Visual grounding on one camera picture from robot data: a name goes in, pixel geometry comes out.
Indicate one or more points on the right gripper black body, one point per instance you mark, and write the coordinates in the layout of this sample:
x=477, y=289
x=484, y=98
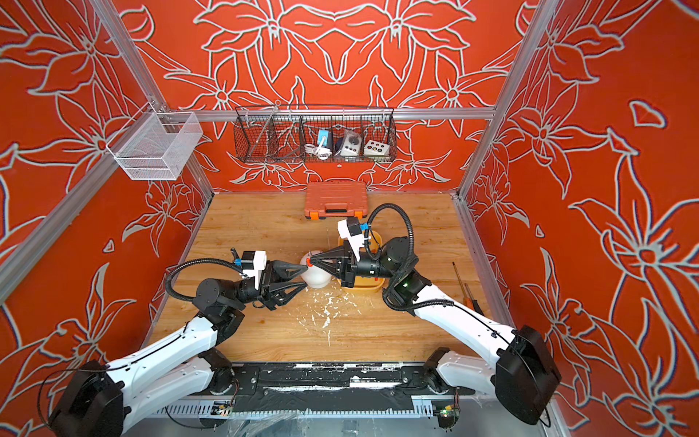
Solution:
x=373, y=269

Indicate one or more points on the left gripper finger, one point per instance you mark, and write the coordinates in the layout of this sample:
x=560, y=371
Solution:
x=286, y=270
x=280, y=294

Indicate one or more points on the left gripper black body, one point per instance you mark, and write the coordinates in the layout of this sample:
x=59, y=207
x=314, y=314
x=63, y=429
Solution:
x=264, y=288

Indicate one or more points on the white dome with screws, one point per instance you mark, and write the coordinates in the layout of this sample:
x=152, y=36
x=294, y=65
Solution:
x=315, y=277

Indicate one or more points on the yellow plastic tray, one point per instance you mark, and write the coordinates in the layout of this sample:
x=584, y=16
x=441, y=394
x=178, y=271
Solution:
x=364, y=284

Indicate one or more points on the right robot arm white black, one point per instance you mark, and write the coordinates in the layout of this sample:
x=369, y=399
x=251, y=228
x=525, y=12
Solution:
x=520, y=373

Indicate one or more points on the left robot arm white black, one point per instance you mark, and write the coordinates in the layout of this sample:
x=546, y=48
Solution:
x=109, y=399

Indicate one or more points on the orange tool case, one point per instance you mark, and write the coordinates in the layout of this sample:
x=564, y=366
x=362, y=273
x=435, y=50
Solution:
x=336, y=199

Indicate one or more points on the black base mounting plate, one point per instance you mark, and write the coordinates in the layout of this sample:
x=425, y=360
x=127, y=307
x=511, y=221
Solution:
x=261, y=387

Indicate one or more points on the white socket block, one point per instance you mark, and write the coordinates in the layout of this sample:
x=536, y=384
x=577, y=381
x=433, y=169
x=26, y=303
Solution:
x=376, y=149

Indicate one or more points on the white power adapter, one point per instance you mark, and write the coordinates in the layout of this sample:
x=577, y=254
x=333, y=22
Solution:
x=350, y=145

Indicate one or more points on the blue white small box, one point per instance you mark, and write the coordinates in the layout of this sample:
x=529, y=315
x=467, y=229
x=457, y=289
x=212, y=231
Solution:
x=323, y=139

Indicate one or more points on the orange handled screwdriver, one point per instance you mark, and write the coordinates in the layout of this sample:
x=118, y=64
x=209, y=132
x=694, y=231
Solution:
x=468, y=297

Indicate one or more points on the black wire wall basket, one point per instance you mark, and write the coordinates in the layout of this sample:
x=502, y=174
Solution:
x=288, y=133

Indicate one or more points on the clear plastic wall bin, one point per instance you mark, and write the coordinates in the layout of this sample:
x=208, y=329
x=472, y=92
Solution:
x=154, y=148

